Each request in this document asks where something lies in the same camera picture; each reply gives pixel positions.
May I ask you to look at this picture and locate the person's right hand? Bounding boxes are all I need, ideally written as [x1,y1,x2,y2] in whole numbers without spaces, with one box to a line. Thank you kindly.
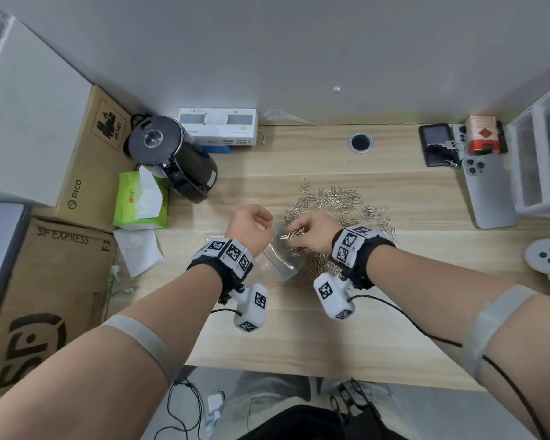
[282,211,345,254]

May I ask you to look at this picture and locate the person's left hand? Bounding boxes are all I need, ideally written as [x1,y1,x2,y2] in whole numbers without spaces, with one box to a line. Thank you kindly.
[224,204,274,258]

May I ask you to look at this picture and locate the clear plastic bag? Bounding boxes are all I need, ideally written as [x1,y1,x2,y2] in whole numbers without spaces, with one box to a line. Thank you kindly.
[260,221,304,284]

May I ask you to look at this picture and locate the person's left forearm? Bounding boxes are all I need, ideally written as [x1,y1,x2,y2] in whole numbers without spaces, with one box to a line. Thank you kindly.
[0,263,225,440]

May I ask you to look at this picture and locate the person's right forearm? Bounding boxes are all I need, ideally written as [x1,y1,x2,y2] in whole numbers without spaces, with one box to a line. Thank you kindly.
[366,246,550,440]

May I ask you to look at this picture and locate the pile of loose metal clips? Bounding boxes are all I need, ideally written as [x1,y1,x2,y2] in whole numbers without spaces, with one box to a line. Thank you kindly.
[282,177,400,276]

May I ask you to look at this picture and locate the black marker-tile left wristband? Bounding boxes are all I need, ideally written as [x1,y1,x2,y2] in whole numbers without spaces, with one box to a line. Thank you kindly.
[186,238,254,290]

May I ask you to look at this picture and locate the black marker-tile wristband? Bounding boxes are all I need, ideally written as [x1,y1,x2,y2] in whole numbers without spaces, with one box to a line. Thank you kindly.
[331,225,396,290]
[186,238,254,290]

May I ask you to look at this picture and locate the black marker-tile right wristband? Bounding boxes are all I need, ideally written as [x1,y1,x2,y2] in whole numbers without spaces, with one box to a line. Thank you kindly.
[331,225,396,290]

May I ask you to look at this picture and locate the white and blue carton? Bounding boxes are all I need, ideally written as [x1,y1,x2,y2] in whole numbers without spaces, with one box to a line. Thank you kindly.
[179,108,259,154]

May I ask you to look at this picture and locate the crumpled clear plastic wrap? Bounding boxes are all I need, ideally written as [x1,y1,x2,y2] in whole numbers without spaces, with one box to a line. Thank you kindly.
[262,109,317,126]

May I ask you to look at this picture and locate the black electric kettle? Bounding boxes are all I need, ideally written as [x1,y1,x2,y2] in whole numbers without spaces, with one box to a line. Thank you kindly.
[127,115,218,205]

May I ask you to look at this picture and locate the white tissue sheet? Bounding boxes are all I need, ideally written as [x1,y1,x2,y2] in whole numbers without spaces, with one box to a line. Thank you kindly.
[114,229,165,278]

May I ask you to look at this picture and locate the green tissue pack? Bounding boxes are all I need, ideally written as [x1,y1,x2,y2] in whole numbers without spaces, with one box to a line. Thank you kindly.
[113,166,170,232]

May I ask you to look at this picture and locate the black power bank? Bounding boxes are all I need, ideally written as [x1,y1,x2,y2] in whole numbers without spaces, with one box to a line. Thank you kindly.
[418,123,457,167]

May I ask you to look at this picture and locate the person's grey trousers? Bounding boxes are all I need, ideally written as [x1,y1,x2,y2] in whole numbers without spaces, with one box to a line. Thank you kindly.
[218,370,397,440]

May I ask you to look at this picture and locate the tall brown cardboard box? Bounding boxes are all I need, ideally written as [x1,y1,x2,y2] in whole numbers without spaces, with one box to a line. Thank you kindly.
[55,85,140,233]

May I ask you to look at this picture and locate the white charger plug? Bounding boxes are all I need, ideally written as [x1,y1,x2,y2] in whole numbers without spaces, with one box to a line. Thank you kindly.
[205,392,226,427]

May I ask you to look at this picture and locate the silver smartphone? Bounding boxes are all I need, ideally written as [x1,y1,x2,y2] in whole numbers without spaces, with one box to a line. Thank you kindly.
[460,155,519,230]

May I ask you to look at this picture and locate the person's black shirt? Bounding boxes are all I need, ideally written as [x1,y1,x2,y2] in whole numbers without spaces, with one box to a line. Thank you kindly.
[256,404,382,440]

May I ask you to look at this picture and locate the red small box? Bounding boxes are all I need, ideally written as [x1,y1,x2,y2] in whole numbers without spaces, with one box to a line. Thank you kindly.
[465,115,503,155]

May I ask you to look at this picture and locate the large printed brown cardboard box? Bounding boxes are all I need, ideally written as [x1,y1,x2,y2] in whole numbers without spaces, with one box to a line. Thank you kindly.
[0,217,118,401]

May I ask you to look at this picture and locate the white plastic drawer unit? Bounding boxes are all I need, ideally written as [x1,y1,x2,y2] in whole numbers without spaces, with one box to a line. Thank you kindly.
[504,75,550,220]

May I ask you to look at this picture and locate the white handheld controller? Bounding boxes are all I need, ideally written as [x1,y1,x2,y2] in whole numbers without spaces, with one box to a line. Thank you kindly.
[525,238,550,301]

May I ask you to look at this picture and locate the big white box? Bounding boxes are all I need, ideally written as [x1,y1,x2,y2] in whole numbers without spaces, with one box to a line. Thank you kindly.
[0,16,94,207]

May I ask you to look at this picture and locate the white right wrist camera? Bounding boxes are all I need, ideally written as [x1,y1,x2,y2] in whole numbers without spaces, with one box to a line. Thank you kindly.
[313,272,356,320]

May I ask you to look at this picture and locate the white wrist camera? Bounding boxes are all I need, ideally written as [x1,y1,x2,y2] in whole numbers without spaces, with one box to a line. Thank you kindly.
[313,272,356,320]
[233,283,269,333]

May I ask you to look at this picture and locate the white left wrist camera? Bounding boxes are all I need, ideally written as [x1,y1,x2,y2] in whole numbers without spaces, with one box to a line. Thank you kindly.
[233,283,269,333]

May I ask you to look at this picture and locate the round desk cable grommet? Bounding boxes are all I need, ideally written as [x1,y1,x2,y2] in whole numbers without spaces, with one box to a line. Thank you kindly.
[348,132,374,154]

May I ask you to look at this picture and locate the black right camera cable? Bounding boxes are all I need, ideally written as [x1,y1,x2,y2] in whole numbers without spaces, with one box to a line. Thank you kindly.
[347,294,550,440]

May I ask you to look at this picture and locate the black floor cables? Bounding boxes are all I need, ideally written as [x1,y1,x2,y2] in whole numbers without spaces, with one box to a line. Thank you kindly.
[166,379,208,439]

